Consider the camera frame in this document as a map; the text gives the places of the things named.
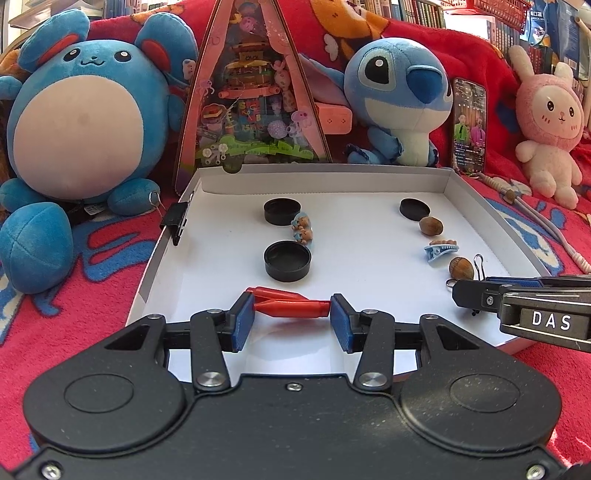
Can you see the pink triangular toy box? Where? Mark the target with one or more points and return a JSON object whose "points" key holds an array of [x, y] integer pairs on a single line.
{"points": [[251, 92]]}

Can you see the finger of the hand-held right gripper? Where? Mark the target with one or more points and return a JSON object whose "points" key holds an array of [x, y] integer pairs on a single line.
{"points": [[545, 282], [475, 297]]}

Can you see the small bear hair clip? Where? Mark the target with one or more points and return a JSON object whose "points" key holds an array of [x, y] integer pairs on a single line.
{"points": [[302, 229]]}

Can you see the white pole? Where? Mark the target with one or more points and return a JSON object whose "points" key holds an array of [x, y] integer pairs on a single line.
{"points": [[582, 24]]}

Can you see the black round cap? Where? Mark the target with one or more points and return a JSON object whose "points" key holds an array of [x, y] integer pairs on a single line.
{"points": [[281, 211], [414, 208], [286, 261]]}

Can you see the smartphone with lit screen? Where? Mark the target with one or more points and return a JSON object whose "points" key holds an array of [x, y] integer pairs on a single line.
{"points": [[468, 124]]}

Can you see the red plastic basket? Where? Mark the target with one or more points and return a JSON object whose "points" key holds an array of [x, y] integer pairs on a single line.
{"points": [[498, 5]]}

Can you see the pink bunny plush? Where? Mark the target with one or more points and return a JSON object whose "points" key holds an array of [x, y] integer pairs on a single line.
{"points": [[549, 120]]}

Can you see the blue round mouse plush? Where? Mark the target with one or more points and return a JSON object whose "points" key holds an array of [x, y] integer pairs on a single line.
{"points": [[78, 138]]}

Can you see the blue hair clip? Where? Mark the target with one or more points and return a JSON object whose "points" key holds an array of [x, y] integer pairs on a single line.
{"points": [[439, 253]]}

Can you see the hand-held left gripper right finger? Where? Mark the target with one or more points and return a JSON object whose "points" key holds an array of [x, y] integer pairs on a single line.
{"points": [[340, 323]]}

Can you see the brown walnut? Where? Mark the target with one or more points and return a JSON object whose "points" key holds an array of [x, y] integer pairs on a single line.
{"points": [[461, 268], [431, 226]]}

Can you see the red fleece blanket bear print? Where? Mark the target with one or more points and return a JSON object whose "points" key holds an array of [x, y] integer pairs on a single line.
{"points": [[475, 60]]}

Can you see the row of books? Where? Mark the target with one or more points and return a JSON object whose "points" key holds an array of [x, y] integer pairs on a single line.
{"points": [[406, 11], [531, 50]]}

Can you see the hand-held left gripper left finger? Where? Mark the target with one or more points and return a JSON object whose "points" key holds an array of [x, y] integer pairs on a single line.
{"points": [[244, 323]]}

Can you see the blue alien plush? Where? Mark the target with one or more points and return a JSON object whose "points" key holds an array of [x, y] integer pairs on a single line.
{"points": [[397, 92]]}

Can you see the shallow white cardboard box tray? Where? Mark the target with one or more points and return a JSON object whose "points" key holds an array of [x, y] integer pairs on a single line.
{"points": [[369, 258]]}

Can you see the small pink box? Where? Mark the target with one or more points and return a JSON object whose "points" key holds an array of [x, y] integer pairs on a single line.
{"points": [[333, 118]]}

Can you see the blue hanging bag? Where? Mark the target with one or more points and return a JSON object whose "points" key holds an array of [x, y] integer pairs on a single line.
{"points": [[545, 21]]}

